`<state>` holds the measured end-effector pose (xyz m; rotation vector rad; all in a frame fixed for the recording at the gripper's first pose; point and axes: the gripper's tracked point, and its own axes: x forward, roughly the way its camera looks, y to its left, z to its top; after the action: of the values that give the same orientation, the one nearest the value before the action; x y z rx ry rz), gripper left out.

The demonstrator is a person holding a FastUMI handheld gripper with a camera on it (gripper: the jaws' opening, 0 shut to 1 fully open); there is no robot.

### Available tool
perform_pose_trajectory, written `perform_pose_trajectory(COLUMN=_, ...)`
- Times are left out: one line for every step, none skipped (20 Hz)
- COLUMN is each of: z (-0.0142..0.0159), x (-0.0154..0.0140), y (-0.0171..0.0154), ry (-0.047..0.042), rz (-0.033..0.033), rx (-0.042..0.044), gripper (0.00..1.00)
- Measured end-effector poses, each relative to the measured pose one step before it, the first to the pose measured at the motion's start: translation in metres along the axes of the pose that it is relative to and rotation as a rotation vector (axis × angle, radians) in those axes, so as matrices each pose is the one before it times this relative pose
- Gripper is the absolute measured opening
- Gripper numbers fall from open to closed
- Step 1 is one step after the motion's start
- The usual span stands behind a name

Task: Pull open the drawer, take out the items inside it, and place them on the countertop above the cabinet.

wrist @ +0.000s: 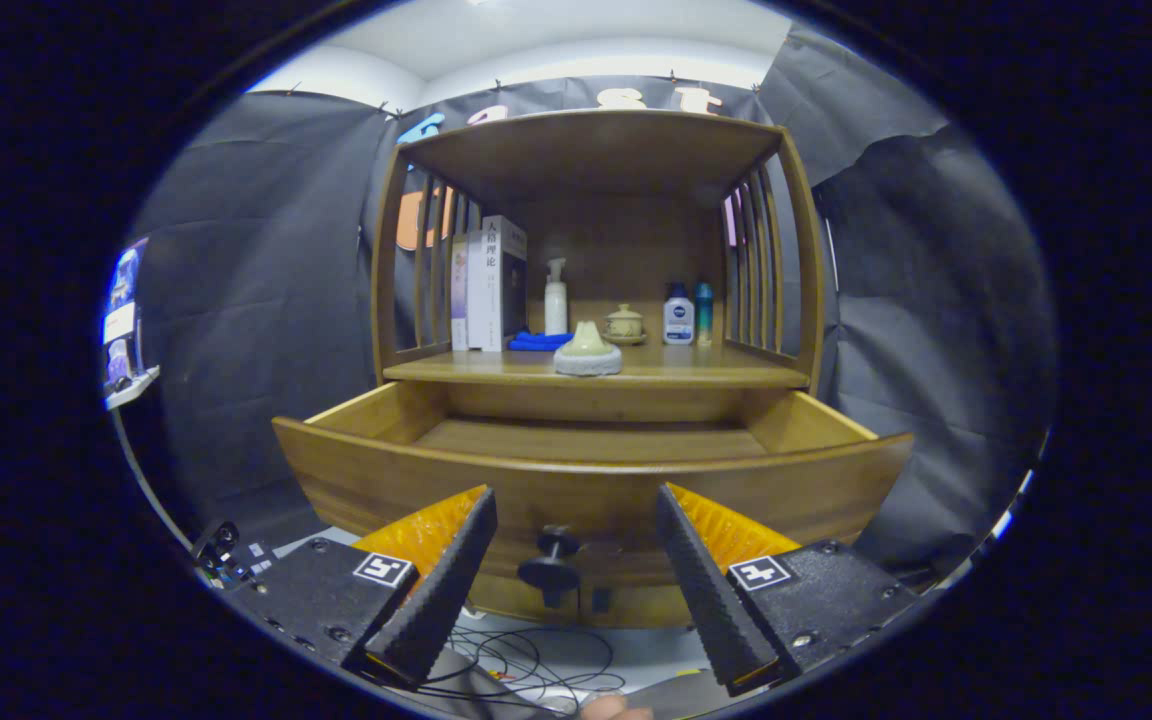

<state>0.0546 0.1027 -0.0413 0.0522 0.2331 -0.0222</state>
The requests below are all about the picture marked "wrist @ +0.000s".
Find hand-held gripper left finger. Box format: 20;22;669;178
226;485;499;693

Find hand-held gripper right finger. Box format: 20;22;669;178
655;483;922;698

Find wooden countertop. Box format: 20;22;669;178
383;340;810;391

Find wooden drawer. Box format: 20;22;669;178
271;380;915;609

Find black equipment box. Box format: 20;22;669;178
189;518;277;591

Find thick white book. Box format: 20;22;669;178
466;215;529;353

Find white lotion bottle blue cap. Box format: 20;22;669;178
663;282;695;346

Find white stand pole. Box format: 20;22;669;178
114;408;192;546

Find wooden cabinet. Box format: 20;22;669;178
271;108;915;631

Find black floor cables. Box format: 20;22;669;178
436;600;627;716

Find pale green ceramic cup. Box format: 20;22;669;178
553;320;624;378

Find white shelf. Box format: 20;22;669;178
104;365;162;411

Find beige lidded teacup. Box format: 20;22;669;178
604;303;647;347

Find thin pale purple book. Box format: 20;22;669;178
450;233;470;351

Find white pump bottle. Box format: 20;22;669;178
544;258;569;336

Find black backdrop cloth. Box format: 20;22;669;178
126;20;1057;591

